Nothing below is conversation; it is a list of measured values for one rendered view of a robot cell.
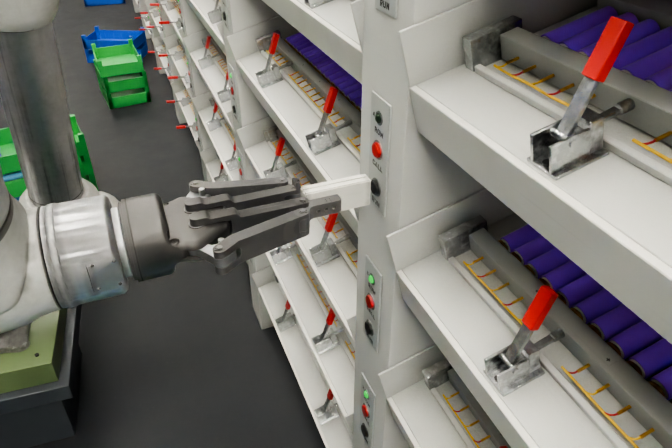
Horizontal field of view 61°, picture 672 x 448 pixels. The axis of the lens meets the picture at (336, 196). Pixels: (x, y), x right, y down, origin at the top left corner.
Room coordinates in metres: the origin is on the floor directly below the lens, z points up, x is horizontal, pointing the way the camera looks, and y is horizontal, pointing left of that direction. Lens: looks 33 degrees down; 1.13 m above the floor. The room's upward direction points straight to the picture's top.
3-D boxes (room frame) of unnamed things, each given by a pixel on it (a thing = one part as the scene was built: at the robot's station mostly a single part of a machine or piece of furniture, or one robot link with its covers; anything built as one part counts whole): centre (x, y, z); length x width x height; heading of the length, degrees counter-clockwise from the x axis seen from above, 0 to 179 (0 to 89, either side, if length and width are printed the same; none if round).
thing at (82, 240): (0.39, 0.21, 0.83); 0.09 x 0.06 x 0.09; 22
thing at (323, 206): (0.45, 0.02, 0.83); 0.05 x 0.03 x 0.01; 112
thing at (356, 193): (0.47, 0.00, 0.83); 0.07 x 0.01 x 0.03; 112
